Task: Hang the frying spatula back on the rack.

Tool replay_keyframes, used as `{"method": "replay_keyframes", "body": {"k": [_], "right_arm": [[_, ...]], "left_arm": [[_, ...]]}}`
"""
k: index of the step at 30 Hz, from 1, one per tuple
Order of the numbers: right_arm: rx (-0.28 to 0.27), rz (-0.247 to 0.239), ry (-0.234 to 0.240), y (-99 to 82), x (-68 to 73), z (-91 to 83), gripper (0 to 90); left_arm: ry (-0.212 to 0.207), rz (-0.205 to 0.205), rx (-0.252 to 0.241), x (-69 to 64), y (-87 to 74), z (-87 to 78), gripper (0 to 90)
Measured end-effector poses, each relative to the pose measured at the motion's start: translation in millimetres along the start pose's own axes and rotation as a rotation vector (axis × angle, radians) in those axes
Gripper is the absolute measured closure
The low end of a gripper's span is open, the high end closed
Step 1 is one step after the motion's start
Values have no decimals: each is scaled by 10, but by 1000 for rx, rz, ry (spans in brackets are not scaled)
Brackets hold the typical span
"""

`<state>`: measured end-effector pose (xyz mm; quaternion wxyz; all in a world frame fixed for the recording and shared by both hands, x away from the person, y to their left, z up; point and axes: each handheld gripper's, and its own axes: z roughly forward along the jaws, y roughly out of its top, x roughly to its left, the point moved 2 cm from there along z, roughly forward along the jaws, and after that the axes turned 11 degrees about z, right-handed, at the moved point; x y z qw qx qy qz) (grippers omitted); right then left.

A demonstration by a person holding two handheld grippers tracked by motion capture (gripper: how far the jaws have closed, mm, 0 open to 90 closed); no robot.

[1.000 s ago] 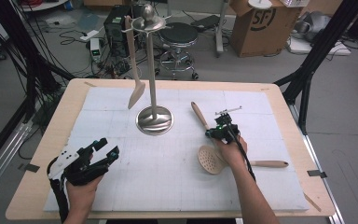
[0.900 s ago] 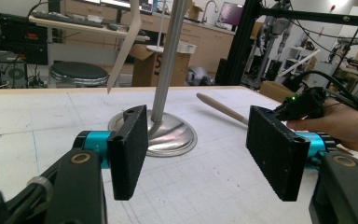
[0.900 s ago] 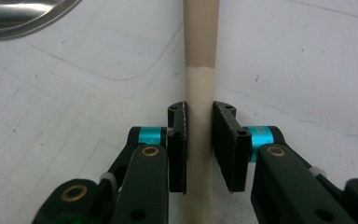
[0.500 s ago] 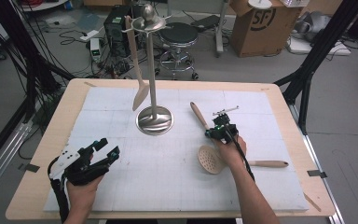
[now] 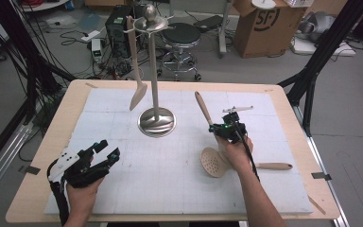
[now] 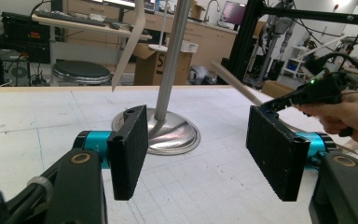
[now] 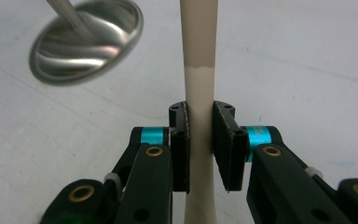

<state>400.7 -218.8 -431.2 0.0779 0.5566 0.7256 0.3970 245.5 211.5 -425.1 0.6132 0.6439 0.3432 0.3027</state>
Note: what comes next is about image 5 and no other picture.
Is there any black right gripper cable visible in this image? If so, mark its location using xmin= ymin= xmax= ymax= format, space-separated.
xmin=233 ymin=121 xmax=262 ymax=183

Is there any white round disc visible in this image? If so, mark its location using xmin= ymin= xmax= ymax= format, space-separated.
xmin=251 ymin=0 xmax=277 ymax=9

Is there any black frame stand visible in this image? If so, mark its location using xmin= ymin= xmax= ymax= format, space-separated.
xmin=0 ymin=0 xmax=77 ymax=178
xmin=277 ymin=0 xmax=363 ymax=136

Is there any dark tape piece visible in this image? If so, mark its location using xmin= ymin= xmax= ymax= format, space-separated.
xmin=311 ymin=171 xmax=333 ymax=182
xmin=25 ymin=165 xmax=42 ymax=175

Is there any black round stool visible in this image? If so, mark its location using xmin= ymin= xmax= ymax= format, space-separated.
xmin=157 ymin=22 xmax=202 ymax=82

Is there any wooden spatula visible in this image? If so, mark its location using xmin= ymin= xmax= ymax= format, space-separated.
xmin=126 ymin=15 xmax=148 ymax=112

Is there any white power strip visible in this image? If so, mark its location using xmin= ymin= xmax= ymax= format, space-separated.
xmin=80 ymin=29 xmax=101 ymax=44

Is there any white gridded foam mat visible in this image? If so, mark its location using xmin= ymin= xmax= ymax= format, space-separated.
xmin=44 ymin=87 xmax=315 ymax=216

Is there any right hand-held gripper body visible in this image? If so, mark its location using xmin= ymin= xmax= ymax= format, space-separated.
xmin=215 ymin=105 xmax=254 ymax=144

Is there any person's left hand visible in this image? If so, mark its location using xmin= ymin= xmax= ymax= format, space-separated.
xmin=66 ymin=176 xmax=106 ymax=219

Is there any metal utensil stand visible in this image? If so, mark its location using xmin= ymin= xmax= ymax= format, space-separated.
xmin=123 ymin=3 xmax=178 ymax=138

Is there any black computer tower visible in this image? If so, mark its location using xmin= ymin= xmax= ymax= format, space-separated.
xmin=105 ymin=6 xmax=136 ymax=60

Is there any cream perforated skimmer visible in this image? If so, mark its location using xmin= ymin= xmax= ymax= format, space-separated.
xmin=199 ymin=147 xmax=294 ymax=179

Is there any grey metal post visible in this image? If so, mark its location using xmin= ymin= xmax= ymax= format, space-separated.
xmin=218 ymin=0 xmax=234 ymax=60

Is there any person's right hand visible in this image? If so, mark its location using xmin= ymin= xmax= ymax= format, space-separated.
xmin=216 ymin=135 xmax=254 ymax=175

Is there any cream slotted spatula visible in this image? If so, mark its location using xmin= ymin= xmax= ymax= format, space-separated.
xmin=194 ymin=91 xmax=234 ymax=169

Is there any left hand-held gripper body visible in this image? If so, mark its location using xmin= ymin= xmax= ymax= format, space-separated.
xmin=47 ymin=145 xmax=112 ymax=189

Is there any large printed cardboard box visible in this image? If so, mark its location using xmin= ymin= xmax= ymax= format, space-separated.
xmin=233 ymin=0 xmax=306 ymax=60

